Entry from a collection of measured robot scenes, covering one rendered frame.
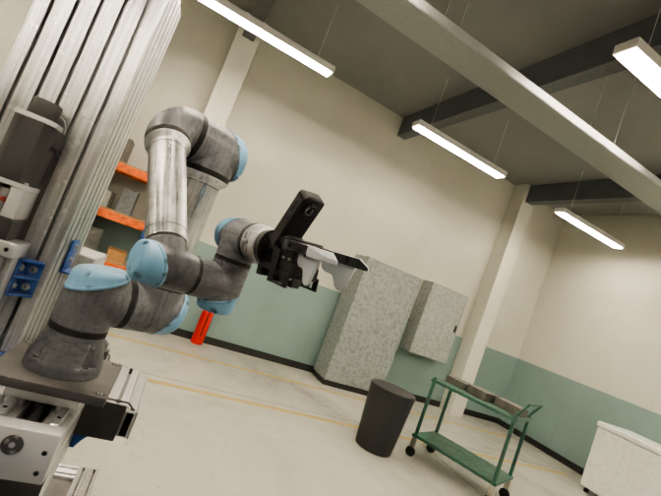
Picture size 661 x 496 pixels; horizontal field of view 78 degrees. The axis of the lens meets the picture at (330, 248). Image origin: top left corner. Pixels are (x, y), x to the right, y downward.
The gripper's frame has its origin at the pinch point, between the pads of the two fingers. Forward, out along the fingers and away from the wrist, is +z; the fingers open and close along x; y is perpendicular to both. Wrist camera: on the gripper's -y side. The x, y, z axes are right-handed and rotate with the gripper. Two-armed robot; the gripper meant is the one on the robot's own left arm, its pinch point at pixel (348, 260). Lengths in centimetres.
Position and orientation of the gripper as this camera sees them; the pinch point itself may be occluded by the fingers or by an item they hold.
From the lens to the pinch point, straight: 61.9
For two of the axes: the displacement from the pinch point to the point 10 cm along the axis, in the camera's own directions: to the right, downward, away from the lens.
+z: 6.8, 2.0, -7.1
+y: -2.6, 9.7, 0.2
